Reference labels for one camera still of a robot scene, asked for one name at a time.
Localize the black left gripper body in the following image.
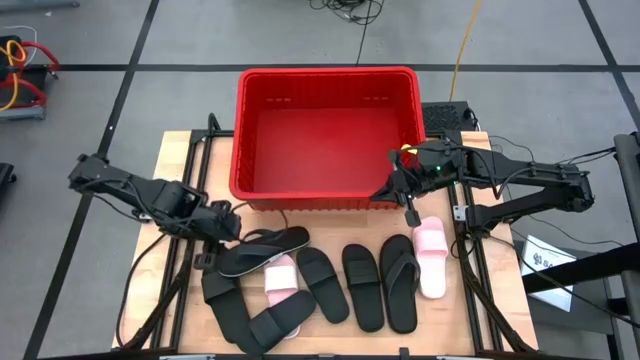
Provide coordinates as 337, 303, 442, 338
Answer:
193, 203, 244, 244

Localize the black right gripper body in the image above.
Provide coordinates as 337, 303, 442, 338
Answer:
389, 141, 444, 196

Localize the black slide sandal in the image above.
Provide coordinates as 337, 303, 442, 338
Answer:
341, 243, 386, 334
200, 269, 254, 346
234, 289, 318, 356
295, 246, 351, 325

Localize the pink slide sandal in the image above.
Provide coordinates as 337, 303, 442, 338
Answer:
263, 253, 302, 340
412, 215, 450, 300

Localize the black flip-flop sandal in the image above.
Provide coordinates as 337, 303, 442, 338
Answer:
378, 233, 422, 335
218, 225, 311, 279

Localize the red plastic bin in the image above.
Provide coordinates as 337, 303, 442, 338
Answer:
228, 66, 427, 212

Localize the black vented box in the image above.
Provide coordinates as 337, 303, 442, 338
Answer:
422, 101, 477, 134

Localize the white printed sheet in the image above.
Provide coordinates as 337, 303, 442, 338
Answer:
519, 234, 577, 314

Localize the black desk beam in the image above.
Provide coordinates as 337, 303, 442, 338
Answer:
522, 242, 640, 296

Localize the red tubular cart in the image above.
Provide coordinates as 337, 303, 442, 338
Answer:
0, 34, 61, 122

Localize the grey bar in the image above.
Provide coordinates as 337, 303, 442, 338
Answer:
0, 0, 80, 12

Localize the black aluminium frame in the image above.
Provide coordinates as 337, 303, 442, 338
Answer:
439, 128, 539, 354
119, 112, 236, 351

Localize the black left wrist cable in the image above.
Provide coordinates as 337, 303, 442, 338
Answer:
230, 201, 290, 242

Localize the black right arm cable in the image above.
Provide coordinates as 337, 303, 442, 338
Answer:
449, 142, 534, 201

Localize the thick black cable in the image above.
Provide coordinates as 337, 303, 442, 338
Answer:
115, 232, 169, 349

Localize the yellow cable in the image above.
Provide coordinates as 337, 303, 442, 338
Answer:
448, 0, 484, 102

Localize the thin black cable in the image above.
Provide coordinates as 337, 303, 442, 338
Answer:
355, 0, 374, 67

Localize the black cable bundle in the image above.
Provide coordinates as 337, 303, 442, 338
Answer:
308, 0, 385, 26

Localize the long black floor cable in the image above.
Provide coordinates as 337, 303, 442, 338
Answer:
507, 227, 640, 331

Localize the grey post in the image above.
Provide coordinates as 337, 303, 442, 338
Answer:
613, 132, 640, 341

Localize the orange cable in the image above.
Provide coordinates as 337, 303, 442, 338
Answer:
0, 39, 27, 112

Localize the white cable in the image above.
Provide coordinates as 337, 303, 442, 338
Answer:
0, 24, 39, 66

